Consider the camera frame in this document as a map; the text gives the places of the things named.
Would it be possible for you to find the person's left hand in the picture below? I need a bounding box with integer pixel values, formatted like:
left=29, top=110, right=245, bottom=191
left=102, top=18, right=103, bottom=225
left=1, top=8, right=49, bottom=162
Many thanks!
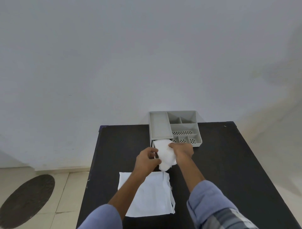
left=134, top=147, right=162, bottom=182

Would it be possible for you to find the person's right hand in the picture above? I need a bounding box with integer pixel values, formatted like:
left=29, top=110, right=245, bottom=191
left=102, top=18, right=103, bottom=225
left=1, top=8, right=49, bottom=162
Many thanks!
left=168, top=142, right=194, bottom=165

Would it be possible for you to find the white tissue pad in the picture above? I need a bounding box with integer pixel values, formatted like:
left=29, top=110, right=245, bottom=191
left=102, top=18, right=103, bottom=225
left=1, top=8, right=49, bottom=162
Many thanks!
left=154, top=138, right=178, bottom=172

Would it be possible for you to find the white paper envelope packet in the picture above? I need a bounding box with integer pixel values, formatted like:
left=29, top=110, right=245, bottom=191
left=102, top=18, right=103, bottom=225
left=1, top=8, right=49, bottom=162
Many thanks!
left=117, top=171, right=176, bottom=218

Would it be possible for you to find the grey plastic desk organizer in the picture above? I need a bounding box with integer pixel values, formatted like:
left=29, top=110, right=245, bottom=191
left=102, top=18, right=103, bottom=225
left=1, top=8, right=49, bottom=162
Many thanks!
left=148, top=110, right=203, bottom=156

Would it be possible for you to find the person's right forearm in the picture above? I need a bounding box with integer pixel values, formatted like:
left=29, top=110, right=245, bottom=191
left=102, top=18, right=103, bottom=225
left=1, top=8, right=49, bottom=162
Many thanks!
left=176, top=157, right=207, bottom=193

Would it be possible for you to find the person's left forearm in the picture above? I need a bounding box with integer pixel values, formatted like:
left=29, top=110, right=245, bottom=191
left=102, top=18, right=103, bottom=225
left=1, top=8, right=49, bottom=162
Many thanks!
left=107, top=173, right=151, bottom=221

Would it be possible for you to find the blue plaid shirt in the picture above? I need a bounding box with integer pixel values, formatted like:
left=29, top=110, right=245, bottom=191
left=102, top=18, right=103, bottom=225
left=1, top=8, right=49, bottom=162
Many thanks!
left=76, top=180, right=260, bottom=229

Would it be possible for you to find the dark oval floor mat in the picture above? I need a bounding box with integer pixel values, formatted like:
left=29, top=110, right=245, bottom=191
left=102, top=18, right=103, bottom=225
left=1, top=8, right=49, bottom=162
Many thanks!
left=0, top=174, right=55, bottom=229

